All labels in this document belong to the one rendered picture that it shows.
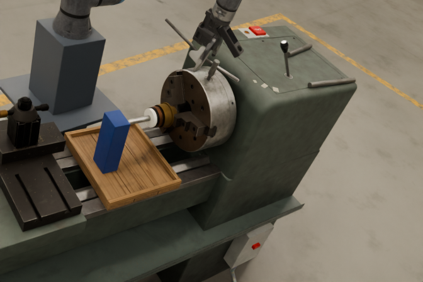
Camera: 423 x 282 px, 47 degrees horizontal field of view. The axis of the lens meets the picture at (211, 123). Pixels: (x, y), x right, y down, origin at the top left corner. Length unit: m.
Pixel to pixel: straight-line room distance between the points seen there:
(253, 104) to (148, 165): 0.45
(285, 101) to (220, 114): 0.25
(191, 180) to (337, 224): 1.73
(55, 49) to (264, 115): 0.86
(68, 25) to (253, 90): 0.77
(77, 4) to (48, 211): 0.83
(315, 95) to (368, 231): 1.77
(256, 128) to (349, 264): 1.65
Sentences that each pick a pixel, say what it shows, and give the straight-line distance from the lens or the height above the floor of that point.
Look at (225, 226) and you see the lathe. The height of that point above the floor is 0.54.
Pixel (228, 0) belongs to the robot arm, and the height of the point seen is 1.56.
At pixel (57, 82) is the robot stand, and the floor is 0.93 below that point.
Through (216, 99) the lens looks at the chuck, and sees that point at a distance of 1.72.
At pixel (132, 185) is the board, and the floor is 0.89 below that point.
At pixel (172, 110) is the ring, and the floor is 1.12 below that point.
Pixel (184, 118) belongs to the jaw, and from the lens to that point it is 1.74.
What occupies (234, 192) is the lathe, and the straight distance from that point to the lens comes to 2.05.
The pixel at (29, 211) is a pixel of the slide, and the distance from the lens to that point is 1.51.
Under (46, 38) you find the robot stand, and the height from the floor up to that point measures 1.06.
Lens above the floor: 2.14
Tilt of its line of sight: 36 degrees down
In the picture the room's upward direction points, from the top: 23 degrees clockwise
